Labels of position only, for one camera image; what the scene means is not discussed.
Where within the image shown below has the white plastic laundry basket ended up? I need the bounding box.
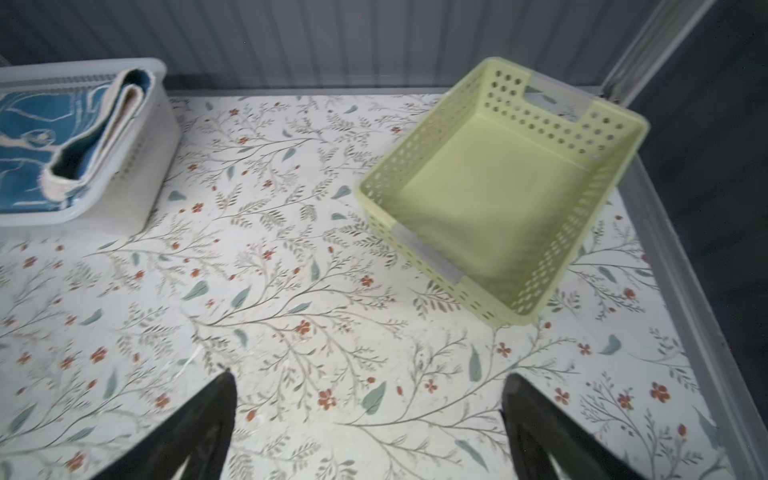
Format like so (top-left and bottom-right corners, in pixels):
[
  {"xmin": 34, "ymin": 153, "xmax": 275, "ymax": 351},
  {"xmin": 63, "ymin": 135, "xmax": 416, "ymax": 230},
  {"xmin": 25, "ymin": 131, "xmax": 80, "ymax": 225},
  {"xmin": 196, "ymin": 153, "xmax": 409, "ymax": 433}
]
[{"xmin": 1, "ymin": 58, "xmax": 181, "ymax": 236}]

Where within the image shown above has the green plastic towel basket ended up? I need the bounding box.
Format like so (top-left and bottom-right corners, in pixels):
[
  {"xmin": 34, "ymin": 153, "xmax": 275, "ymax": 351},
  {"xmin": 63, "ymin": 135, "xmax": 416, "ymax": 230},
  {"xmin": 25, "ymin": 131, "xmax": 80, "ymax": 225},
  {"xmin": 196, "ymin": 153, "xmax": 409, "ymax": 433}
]
[{"xmin": 356, "ymin": 57, "xmax": 650, "ymax": 327}]

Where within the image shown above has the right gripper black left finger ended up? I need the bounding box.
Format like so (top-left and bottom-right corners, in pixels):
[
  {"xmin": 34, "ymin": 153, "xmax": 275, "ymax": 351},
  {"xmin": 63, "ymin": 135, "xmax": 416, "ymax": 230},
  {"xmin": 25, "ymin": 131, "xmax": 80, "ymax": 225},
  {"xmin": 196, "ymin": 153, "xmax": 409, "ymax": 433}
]
[{"xmin": 95, "ymin": 370, "xmax": 237, "ymax": 479}]

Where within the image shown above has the blue white towel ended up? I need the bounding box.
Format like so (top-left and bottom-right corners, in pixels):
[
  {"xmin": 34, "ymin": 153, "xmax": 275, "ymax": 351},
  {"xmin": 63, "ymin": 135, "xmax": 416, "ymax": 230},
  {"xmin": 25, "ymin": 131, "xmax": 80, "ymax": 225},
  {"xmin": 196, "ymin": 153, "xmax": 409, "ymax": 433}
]
[{"xmin": 1, "ymin": 68, "xmax": 155, "ymax": 214}]

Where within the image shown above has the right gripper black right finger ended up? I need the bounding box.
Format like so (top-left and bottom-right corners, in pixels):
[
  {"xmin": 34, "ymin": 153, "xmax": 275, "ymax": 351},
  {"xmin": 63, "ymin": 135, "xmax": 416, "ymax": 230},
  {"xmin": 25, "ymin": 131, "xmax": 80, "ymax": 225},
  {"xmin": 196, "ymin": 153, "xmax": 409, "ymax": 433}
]
[{"xmin": 501, "ymin": 374, "xmax": 641, "ymax": 479}]

